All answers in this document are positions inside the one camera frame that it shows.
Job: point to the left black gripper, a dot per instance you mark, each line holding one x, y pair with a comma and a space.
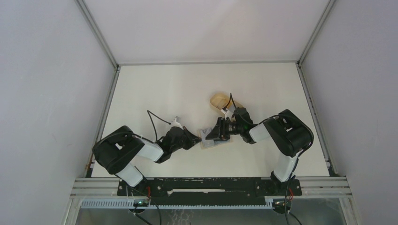
191, 139

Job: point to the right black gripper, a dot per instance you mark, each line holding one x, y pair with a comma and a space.
215, 133

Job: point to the beige leather card holder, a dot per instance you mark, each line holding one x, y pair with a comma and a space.
206, 146

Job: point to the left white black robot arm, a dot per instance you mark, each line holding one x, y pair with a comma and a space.
116, 151

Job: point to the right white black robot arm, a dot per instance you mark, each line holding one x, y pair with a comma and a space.
291, 136

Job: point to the beige oval plastic tray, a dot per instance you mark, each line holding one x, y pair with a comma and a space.
231, 105

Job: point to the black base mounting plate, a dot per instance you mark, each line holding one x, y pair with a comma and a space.
211, 191

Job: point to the left green circuit board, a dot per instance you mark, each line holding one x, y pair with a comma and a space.
140, 203

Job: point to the right circuit board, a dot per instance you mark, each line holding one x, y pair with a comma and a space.
279, 204

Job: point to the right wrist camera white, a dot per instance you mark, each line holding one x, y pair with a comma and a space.
227, 113

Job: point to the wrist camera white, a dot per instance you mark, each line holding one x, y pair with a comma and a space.
227, 113
175, 123

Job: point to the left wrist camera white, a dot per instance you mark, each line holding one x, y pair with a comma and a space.
175, 123

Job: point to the aluminium front frame rail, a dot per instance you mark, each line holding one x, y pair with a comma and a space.
312, 187

